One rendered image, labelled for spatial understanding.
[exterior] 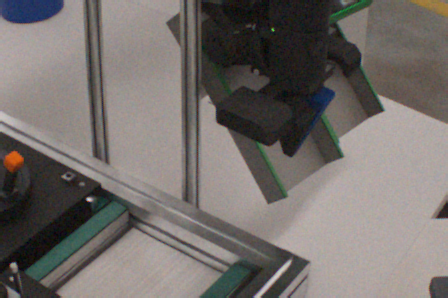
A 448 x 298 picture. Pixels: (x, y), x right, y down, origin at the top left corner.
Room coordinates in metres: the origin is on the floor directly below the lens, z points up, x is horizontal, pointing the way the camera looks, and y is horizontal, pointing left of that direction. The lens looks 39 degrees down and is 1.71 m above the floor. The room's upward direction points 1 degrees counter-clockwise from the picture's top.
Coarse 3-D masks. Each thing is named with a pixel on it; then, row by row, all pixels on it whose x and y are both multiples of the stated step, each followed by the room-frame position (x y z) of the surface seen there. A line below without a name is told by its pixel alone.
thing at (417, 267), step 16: (432, 224) 0.92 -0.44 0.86; (416, 240) 0.88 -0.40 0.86; (432, 240) 0.88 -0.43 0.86; (416, 256) 0.85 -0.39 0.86; (432, 256) 0.84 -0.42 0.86; (400, 272) 0.81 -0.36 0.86; (416, 272) 0.81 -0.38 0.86; (432, 272) 0.81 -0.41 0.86; (384, 288) 0.78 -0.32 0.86; (400, 288) 0.78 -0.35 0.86; (416, 288) 0.78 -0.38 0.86
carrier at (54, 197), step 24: (0, 144) 1.01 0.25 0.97; (24, 144) 1.01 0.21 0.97; (0, 168) 0.93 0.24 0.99; (24, 168) 0.92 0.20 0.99; (48, 168) 0.95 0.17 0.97; (0, 192) 0.86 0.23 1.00; (24, 192) 0.87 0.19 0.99; (48, 192) 0.89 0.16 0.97; (72, 192) 0.89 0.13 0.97; (96, 192) 0.90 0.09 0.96; (0, 216) 0.83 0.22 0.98; (24, 216) 0.84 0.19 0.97; (48, 216) 0.84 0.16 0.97; (72, 216) 0.86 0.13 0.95; (0, 240) 0.79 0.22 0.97; (24, 240) 0.79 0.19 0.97; (0, 264) 0.75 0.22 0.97
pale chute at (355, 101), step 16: (336, 64) 1.08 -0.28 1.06; (336, 80) 1.06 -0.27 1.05; (352, 80) 1.06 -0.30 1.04; (368, 80) 1.04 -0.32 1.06; (336, 96) 1.04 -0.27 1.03; (352, 96) 1.05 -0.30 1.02; (368, 96) 1.04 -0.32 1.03; (336, 112) 1.01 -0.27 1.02; (352, 112) 1.03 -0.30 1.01; (368, 112) 1.03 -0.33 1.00; (336, 128) 0.99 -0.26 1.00; (352, 128) 1.01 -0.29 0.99
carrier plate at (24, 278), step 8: (8, 272) 0.73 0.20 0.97; (0, 280) 0.72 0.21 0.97; (8, 280) 0.72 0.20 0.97; (24, 280) 0.72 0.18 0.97; (32, 280) 0.72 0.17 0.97; (24, 288) 0.70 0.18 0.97; (32, 288) 0.70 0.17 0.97; (40, 288) 0.70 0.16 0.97; (24, 296) 0.69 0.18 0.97; (32, 296) 0.69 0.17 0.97; (40, 296) 0.69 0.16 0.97; (48, 296) 0.69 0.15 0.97; (56, 296) 0.69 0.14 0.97
